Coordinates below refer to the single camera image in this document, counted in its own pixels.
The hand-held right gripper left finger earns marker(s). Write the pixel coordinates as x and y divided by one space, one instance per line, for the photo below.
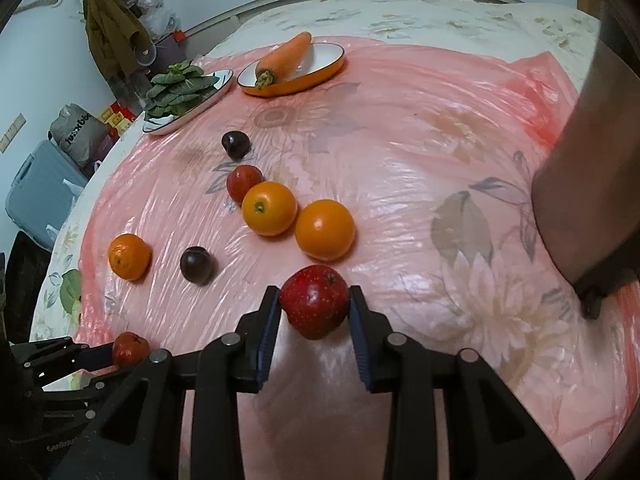
267 340

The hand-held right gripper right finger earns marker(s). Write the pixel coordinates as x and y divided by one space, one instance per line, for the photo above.
362 340

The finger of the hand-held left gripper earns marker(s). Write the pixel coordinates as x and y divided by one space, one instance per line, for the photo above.
95 380
60 352

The small red plum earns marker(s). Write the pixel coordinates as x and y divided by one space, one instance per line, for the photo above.
241 180
130 350

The red apple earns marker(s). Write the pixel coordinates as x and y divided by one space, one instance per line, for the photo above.
314 302

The dark plum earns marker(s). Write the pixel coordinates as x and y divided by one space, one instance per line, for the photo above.
197 265
235 145

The black bag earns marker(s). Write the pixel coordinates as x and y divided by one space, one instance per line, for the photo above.
25 285

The large orange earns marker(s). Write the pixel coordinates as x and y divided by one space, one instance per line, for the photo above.
325 230

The small mandarin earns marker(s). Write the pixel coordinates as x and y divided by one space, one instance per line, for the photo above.
129 257

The orange with green stem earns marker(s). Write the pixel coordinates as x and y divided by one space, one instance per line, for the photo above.
269 208

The pink plastic sheet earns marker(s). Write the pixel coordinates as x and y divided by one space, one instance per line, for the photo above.
425 135

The grey printed bag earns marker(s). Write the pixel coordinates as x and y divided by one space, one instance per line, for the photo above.
80 132

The patterned blue-rimmed oval plate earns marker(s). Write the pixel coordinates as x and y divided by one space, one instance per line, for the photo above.
167 122

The red and yellow boxes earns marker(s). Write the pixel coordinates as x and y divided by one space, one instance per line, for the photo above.
117 117

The bare tan limb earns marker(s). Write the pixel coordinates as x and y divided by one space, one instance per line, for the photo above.
575 185

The bok choy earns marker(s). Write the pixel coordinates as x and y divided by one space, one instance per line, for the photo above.
177 91

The orange oval dish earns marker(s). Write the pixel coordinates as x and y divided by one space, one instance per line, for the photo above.
325 62

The carrot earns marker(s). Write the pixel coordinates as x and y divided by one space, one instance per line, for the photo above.
285 57

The small white fan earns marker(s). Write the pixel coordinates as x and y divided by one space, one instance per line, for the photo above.
147 54

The olive hanging coat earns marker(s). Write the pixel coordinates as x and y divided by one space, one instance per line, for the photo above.
110 30

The floral bedsheet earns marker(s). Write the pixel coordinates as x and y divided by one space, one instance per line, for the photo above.
400 15

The clear plastic bag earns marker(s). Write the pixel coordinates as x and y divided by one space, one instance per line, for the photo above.
155 15

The white wall switch panel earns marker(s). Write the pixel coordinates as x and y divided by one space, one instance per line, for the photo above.
11 135

